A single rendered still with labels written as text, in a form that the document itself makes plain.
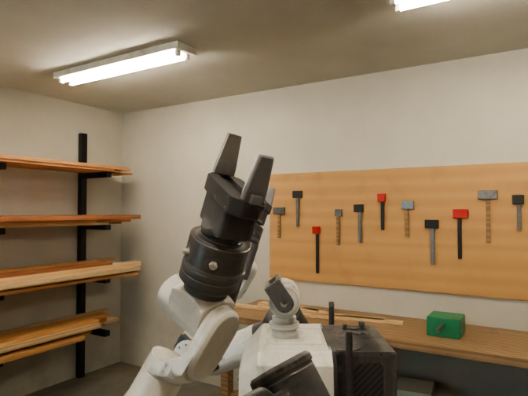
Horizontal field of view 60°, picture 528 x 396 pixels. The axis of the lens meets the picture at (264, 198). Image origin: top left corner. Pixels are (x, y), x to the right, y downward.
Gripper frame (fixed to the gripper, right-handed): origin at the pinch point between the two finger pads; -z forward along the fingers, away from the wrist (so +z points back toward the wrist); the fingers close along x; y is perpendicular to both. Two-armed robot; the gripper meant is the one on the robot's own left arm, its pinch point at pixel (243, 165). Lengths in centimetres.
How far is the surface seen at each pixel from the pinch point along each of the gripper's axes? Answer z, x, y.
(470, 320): 102, 119, 261
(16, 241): 186, 357, -12
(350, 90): -21, 252, 198
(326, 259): 111, 216, 204
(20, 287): 194, 293, -7
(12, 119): 88, 395, -30
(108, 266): 196, 340, 66
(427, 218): 49, 167, 237
